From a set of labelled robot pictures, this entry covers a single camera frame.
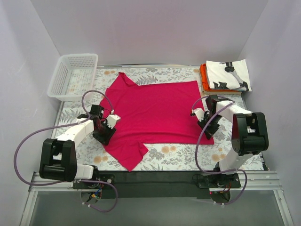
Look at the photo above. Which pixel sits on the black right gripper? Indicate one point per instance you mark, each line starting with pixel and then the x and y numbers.
pixel 210 127

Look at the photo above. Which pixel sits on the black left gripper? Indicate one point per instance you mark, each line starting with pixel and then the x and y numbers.
pixel 104 134

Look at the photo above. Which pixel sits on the magenta t shirt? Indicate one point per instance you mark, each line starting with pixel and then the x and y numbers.
pixel 150 114

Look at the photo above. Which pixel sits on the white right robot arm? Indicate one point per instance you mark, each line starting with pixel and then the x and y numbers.
pixel 249 135

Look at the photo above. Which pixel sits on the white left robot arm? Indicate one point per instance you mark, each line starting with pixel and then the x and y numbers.
pixel 58 157

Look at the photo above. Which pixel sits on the floral table mat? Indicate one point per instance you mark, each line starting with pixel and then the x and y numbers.
pixel 159 156

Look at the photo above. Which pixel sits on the orange folded t shirt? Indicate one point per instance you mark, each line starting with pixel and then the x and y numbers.
pixel 203 75

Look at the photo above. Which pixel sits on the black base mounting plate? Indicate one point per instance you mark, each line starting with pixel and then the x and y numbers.
pixel 159 184

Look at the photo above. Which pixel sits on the white printed folded t shirt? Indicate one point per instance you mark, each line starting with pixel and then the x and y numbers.
pixel 228 75

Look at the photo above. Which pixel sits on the white plastic basket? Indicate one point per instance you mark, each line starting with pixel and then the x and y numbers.
pixel 74 74

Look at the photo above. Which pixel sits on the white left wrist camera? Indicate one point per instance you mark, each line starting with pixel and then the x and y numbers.
pixel 112 120

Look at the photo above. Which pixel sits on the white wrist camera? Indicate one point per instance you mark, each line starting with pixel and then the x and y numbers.
pixel 112 120
pixel 198 113

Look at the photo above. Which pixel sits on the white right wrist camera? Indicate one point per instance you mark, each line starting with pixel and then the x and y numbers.
pixel 198 113

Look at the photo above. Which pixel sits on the aluminium frame rail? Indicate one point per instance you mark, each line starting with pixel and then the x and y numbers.
pixel 260 201

